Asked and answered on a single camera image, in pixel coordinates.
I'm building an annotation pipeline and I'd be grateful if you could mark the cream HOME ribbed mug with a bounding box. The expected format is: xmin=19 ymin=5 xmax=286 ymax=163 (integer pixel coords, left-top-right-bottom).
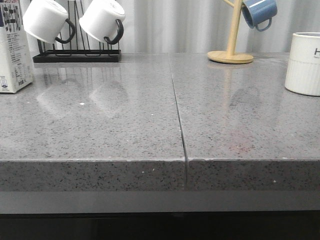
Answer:
xmin=284 ymin=32 xmax=320 ymax=97

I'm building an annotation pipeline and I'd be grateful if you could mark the white blue milk carton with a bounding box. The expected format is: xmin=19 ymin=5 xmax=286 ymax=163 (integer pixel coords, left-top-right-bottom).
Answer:
xmin=0 ymin=0 xmax=34 ymax=94

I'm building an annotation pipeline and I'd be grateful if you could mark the wooden mug tree stand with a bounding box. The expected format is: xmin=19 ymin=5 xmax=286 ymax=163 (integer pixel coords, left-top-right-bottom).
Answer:
xmin=207 ymin=0 xmax=254 ymax=64

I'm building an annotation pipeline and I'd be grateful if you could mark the right white enamel mug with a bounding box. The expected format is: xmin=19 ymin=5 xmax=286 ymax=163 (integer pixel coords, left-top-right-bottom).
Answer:
xmin=79 ymin=0 xmax=126 ymax=45

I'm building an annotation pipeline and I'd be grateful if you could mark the white enamel mug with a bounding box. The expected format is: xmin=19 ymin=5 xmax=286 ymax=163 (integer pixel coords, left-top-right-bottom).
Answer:
xmin=79 ymin=0 xmax=126 ymax=45
xmin=22 ymin=0 xmax=76 ymax=44

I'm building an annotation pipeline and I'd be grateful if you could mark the blue hanging mug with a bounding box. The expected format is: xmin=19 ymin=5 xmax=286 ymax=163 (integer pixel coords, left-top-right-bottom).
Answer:
xmin=242 ymin=0 xmax=278 ymax=32

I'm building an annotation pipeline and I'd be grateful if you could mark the left white enamel mug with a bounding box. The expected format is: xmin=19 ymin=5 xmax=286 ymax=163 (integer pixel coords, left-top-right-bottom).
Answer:
xmin=22 ymin=0 xmax=76 ymax=44

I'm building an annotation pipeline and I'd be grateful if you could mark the black wire mug rack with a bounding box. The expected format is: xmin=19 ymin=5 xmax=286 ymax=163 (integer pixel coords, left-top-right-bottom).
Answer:
xmin=32 ymin=0 xmax=122 ymax=63

